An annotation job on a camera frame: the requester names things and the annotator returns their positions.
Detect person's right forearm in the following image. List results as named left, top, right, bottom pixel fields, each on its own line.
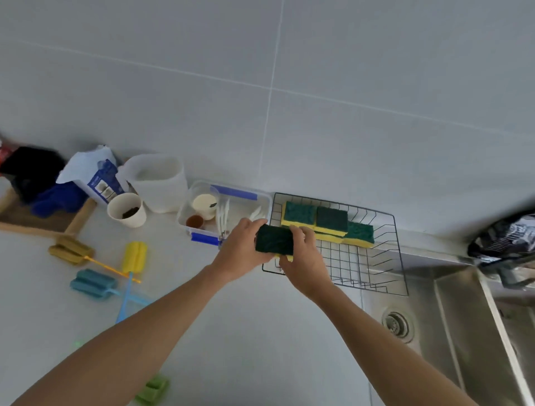
left=311, top=285, right=478, bottom=406

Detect person's right hand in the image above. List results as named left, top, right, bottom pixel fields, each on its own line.
left=279, top=225, right=335, bottom=303

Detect black wire dish rack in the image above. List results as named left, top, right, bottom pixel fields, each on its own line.
left=262, top=192, right=409, bottom=298

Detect teal sponge brush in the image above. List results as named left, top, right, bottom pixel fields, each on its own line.
left=69, top=269, right=154, bottom=307

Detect sink drain strainer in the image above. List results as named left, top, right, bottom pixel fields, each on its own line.
left=381, top=307, right=415, bottom=344

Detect white plastic pitcher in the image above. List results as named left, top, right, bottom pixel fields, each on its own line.
left=118, top=153, right=189, bottom=214

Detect person's left hand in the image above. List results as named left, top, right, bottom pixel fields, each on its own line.
left=211, top=217, right=277, bottom=283

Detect stainless steel sink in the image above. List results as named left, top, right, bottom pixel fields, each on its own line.
left=361, top=246, right=535, bottom=406

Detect white plastic utensils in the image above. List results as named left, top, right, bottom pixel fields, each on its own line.
left=215, top=198, right=268, bottom=241

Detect person's left forearm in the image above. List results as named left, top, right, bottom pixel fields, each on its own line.
left=12, top=264, right=229, bottom=406

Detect clear container with blue clips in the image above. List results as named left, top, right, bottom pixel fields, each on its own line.
left=177, top=180, right=273, bottom=248

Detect wooden tray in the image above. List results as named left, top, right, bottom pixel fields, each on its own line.
left=0, top=187, right=98, bottom=240

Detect paper cup with brown residue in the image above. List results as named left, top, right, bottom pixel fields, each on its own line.
left=107, top=192, right=148, bottom=229

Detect green yellow scouring sponge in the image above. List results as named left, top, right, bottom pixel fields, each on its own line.
left=280, top=201, right=318, bottom=229
left=255, top=224, right=295, bottom=262
left=314, top=222, right=375, bottom=249
left=313, top=206, right=349, bottom=238

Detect white plastic cup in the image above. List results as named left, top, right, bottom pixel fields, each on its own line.
left=191, top=193, right=220, bottom=221

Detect yellow sponge brush blue handle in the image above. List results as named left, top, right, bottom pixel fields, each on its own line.
left=115, top=241, right=148, bottom=325

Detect olive sponge brush orange handle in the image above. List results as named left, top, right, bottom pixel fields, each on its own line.
left=48, top=236, right=142, bottom=284

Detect green sponge brush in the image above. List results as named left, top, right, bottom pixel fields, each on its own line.
left=134, top=375, right=171, bottom=406

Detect black cloth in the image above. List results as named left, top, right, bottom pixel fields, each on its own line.
left=0, top=146, right=68, bottom=205

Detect blue and white bag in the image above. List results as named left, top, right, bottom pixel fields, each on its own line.
left=56, top=145, right=127, bottom=205

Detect blue glove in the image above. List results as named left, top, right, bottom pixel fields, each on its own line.
left=30, top=182, right=89, bottom=219

